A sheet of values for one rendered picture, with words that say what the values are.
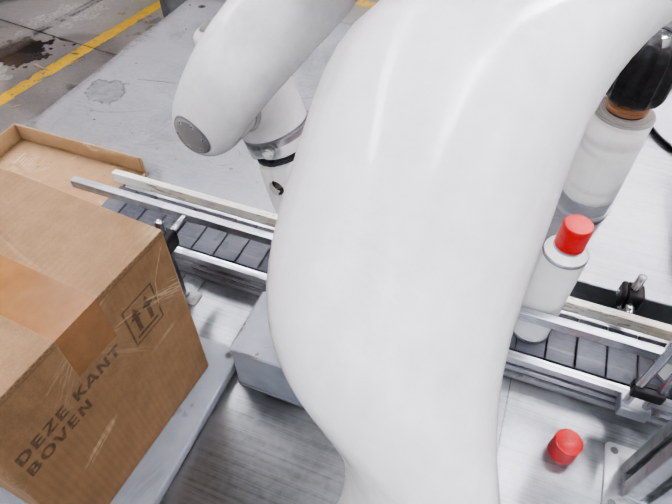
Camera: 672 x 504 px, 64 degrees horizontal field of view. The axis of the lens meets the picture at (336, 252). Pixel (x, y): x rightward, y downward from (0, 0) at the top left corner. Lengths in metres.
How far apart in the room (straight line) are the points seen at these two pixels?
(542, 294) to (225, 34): 0.46
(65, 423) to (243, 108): 0.33
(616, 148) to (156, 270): 0.64
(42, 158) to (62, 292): 0.70
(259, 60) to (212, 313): 0.45
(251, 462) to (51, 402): 0.28
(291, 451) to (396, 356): 0.56
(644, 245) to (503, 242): 0.80
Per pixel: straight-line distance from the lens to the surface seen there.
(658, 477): 0.72
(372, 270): 0.17
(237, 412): 0.76
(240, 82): 0.51
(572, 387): 0.80
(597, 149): 0.88
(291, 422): 0.74
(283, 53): 0.51
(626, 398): 0.75
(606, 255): 0.93
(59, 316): 0.53
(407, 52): 0.18
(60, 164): 1.19
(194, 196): 0.90
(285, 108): 0.63
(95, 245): 0.57
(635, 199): 1.05
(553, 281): 0.68
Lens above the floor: 1.51
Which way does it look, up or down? 49 degrees down
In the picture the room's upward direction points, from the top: straight up
